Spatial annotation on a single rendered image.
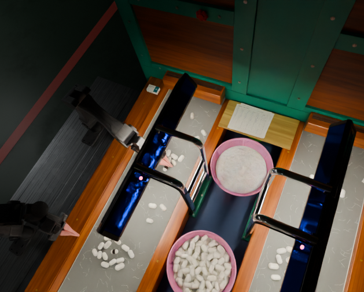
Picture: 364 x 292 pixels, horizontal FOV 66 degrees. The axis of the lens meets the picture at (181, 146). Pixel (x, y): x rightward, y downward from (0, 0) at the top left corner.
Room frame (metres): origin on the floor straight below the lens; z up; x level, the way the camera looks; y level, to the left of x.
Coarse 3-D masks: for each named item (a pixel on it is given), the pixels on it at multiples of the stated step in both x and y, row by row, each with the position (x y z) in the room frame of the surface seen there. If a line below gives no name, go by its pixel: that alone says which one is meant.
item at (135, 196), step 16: (192, 80) 0.65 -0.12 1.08; (176, 96) 0.58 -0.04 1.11; (192, 96) 0.60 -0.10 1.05; (160, 112) 0.57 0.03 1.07; (176, 112) 0.54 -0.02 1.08; (176, 128) 0.50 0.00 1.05; (144, 144) 0.45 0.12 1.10; (160, 144) 0.44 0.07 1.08; (144, 160) 0.39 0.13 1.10; (128, 176) 0.35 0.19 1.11; (144, 176) 0.35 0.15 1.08; (128, 192) 0.30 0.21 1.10; (112, 208) 0.27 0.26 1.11; (128, 208) 0.26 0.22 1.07; (112, 224) 0.23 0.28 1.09
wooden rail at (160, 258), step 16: (208, 144) 0.52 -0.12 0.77; (208, 160) 0.45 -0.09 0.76; (192, 176) 0.40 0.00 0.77; (192, 192) 0.33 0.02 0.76; (176, 208) 0.29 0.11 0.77; (176, 224) 0.23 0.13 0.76; (160, 240) 0.19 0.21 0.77; (176, 240) 0.17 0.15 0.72; (160, 256) 0.13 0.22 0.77; (160, 272) 0.08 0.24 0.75; (144, 288) 0.04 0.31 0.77
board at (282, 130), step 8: (232, 104) 0.67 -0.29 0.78; (224, 112) 0.64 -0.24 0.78; (232, 112) 0.63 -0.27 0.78; (272, 112) 0.56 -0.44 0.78; (224, 120) 0.60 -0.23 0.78; (272, 120) 0.52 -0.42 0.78; (280, 120) 0.51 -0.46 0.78; (288, 120) 0.50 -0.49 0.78; (296, 120) 0.49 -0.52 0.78; (224, 128) 0.57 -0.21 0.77; (272, 128) 0.49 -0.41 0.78; (280, 128) 0.47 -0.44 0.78; (288, 128) 0.46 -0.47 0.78; (296, 128) 0.45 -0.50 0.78; (248, 136) 0.49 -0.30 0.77; (272, 136) 0.45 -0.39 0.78; (280, 136) 0.44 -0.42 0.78; (288, 136) 0.43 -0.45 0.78; (280, 144) 0.40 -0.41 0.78; (288, 144) 0.39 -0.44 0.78
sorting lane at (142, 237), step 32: (192, 128) 0.64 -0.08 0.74; (192, 160) 0.48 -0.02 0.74; (160, 192) 0.39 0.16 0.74; (96, 224) 0.35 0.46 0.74; (128, 224) 0.30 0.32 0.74; (160, 224) 0.25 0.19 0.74; (96, 256) 0.22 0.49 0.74; (128, 256) 0.17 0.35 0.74; (64, 288) 0.14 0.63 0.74; (96, 288) 0.10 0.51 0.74; (128, 288) 0.06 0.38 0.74
